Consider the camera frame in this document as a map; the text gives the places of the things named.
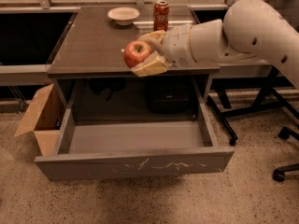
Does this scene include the black bag under counter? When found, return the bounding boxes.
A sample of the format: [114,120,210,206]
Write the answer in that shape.
[145,77,197,114]

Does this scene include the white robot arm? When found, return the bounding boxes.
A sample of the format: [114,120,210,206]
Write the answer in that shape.
[132,0,299,88]

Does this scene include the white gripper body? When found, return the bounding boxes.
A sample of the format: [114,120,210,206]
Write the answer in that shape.
[162,24,194,67]

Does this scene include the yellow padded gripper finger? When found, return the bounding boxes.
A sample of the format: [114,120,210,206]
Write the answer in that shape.
[131,51,169,77]
[138,30,166,51]

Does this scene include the open grey top drawer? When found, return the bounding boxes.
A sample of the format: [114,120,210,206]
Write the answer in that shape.
[35,115,234,181]

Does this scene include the black rolling stand table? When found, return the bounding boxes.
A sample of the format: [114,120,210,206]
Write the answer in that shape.
[206,63,299,147]

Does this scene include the white ceramic bowl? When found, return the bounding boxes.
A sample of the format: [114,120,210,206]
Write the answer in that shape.
[107,7,140,26]

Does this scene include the open cardboard box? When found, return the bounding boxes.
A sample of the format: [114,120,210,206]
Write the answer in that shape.
[14,84,65,156]

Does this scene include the red apple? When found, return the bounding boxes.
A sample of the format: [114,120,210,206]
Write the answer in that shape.
[123,40,152,68]

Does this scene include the black headphones under counter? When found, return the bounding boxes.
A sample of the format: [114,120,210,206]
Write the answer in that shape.
[89,77,126,102]

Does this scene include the red cola can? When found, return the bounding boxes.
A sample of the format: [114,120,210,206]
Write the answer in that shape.
[153,0,170,31]

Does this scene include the black office chair base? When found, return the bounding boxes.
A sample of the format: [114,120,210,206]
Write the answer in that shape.
[272,125,299,183]

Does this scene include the grey cabinet with counter top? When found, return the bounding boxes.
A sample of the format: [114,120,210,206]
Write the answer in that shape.
[48,7,208,125]

